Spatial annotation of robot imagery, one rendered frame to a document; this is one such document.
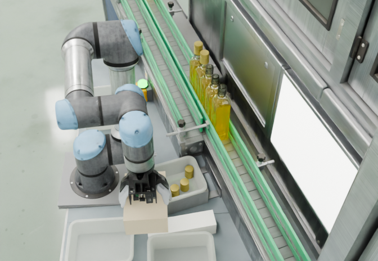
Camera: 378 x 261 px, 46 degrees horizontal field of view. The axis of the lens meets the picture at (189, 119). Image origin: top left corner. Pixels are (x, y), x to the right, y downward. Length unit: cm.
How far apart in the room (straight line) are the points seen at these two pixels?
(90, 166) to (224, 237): 54
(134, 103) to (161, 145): 82
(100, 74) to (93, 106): 116
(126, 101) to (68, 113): 14
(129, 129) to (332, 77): 55
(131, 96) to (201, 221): 65
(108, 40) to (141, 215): 54
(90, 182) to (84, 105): 66
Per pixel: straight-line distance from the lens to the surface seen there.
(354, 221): 57
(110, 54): 144
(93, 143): 162
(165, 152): 187
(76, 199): 176
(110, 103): 110
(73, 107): 111
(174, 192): 168
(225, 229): 168
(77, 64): 127
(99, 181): 173
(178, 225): 161
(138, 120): 103
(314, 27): 130
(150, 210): 127
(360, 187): 53
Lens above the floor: 220
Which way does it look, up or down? 47 degrees down
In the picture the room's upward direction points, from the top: straight up
